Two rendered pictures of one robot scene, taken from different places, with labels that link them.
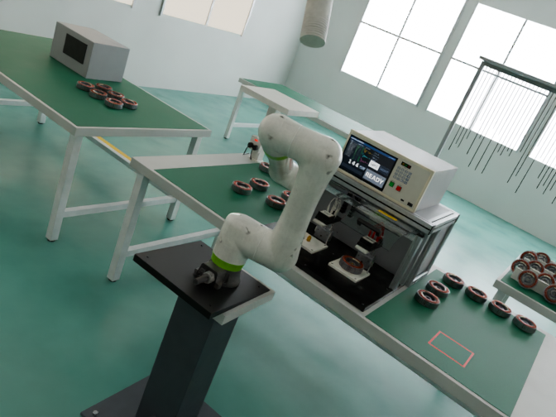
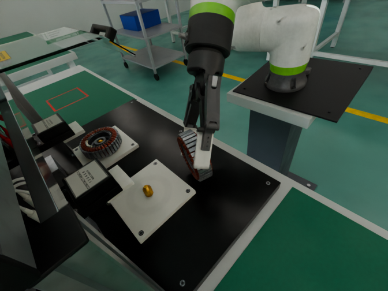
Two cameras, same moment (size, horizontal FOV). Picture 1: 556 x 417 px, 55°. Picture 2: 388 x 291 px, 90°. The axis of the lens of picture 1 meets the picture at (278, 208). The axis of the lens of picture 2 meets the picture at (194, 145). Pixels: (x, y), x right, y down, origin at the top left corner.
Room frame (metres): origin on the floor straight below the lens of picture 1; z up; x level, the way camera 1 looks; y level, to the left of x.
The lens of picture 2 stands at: (2.50, 0.03, 1.15)
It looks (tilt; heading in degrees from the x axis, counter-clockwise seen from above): 43 degrees down; 205
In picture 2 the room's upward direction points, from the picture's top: 10 degrees counter-clockwise
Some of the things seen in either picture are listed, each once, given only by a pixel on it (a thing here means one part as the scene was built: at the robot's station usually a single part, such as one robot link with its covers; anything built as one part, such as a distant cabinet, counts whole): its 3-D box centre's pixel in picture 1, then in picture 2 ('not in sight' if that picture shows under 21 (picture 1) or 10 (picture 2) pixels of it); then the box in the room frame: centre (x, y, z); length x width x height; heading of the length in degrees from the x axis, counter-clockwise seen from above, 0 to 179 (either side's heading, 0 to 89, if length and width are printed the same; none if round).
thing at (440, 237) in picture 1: (429, 252); not in sight; (2.46, -0.77, 0.91); 0.28 x 0.03 x 0.32; 152
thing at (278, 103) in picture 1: (267, 133); not in sight; (3.19, 0.23, 0.98); 0.37 x 0.35 x 0.46; 62
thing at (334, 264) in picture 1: (349, 269); (104, 148); (2.20, -0.40, 0.78); 0.15 x 0.15 x 0.01; 62
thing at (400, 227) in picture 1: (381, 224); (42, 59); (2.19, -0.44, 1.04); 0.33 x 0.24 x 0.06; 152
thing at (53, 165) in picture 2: (364, 259); (51, 173); (2.33, -0.47, 0.80); 0.08 x 0.05 x 0.06; 62
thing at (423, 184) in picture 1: (397, 168); not in sight; (2.54, -0.46, 1.22); 0.44 x 0.39 x 0.20; 62
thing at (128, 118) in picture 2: (328, 257); (122, 175); (2.27, -0.30, 0.76); 0.64 x 0.47 x 0.02; 62
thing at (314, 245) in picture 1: (307, 242); (149, 194); (2.31, -0.19, 0.78); 0.15 x 0.15 x 0.01; 62
